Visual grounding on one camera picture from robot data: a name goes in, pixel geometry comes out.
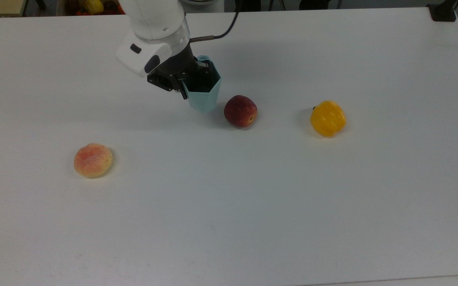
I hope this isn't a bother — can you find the teal hexagonal mug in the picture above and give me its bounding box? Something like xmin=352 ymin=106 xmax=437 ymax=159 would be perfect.
xmin=182 ymin=55 xmax=222 ymax=113

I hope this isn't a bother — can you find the white adjoining table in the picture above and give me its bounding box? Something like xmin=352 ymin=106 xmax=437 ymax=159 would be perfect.
xmin=305 ymin=275 xmax=458 ymax=286

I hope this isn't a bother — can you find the yellow bell pepper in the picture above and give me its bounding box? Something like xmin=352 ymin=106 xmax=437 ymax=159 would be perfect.
xmin=310 ymin=100 xmax=347 ymax=138

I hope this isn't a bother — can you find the dark red apple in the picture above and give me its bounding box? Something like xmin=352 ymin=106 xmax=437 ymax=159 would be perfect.
xmin=224 ymin=95 xmax=258 ymax=128

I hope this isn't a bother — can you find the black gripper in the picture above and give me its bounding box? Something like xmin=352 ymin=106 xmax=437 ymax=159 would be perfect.
xmin=147 ymin=43 xmax=212 ymax=100

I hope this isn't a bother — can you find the black stand base clamp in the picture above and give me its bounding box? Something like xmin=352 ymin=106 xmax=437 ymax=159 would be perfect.
xmin=428 ymin=0 xmax=458 ymax=22

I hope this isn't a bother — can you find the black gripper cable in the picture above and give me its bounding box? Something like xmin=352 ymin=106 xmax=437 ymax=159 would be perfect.
xmin=189 ymin=0 xmax=241 ymax=43

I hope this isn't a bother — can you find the pale pink yellow peach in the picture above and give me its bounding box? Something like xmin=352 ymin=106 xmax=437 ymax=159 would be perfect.
xmin=74 ymin=143 xmax=113 ymax=178

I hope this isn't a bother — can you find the box of toy fruit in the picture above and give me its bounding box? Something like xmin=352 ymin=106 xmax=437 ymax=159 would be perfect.
xmin=65 ymin=0 xmax=125 ymax=16

